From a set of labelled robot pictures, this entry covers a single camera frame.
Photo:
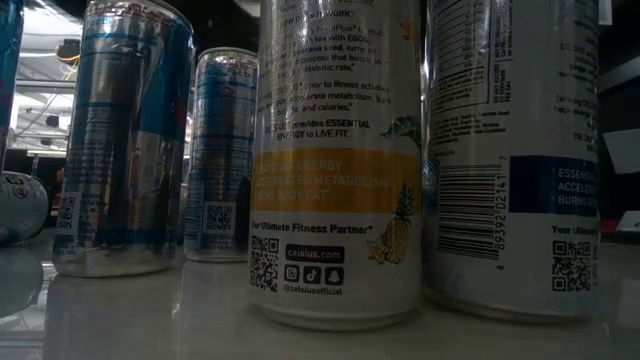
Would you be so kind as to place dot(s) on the Celsius can with pineapple print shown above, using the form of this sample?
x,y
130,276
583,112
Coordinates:
x,y
335,150

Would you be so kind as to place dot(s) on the small silver blue Red Bull can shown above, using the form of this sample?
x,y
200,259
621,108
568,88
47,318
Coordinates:
x,y
220,150
125,150
7,50

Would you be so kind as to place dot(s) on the Celsius Arctic Vibe can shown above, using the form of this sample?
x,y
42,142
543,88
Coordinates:
x,y
510,125

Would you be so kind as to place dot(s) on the round black ceiling fixture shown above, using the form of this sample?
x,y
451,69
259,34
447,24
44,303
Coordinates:
x,y
68,50

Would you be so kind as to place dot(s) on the tall silver can blue band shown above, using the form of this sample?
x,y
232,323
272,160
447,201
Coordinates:
x,y
22,210

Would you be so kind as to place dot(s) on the white paper sheet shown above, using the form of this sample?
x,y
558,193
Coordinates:
x,y
622,150

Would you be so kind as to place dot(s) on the small white box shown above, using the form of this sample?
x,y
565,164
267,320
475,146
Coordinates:
x,y
630,221

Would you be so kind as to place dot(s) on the white wall cabinet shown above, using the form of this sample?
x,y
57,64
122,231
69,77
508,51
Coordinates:
x,y
605,12

